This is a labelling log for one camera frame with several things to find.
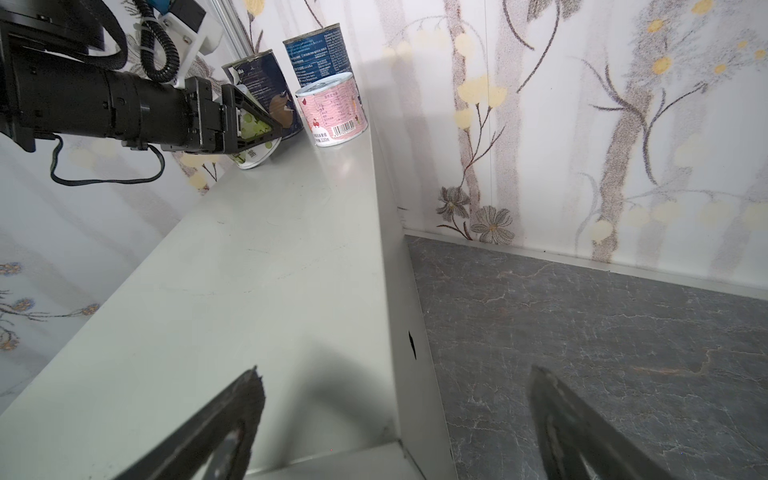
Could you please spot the pink label can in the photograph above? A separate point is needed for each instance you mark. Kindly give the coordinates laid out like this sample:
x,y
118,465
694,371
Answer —
x,y
333,109

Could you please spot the blue label tall can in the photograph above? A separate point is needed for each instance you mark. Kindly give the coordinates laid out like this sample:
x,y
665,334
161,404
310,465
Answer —
x,y
318,54

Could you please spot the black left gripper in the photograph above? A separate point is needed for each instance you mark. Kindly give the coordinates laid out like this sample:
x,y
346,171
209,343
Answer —
x,y
232,124

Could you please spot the green label can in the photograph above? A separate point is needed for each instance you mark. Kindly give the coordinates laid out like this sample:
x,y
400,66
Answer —
x,y
261,139

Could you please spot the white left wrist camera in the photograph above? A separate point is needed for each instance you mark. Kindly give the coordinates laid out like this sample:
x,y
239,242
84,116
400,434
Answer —
x,y
194,31

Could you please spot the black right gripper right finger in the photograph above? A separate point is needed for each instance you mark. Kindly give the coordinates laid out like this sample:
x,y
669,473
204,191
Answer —
x,y
575,441

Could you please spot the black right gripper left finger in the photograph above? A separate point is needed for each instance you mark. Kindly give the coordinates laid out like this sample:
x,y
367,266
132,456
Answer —
x,y
215,442

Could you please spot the dark navy tall can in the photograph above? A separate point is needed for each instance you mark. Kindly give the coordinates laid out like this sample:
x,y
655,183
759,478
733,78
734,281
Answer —
x,y
262,76

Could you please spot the grey metal cabinet counter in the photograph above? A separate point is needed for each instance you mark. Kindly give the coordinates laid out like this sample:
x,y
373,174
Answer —
x,y
297,272

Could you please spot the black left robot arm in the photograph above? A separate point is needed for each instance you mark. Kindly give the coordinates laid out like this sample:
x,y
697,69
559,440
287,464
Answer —
x,y
67,68

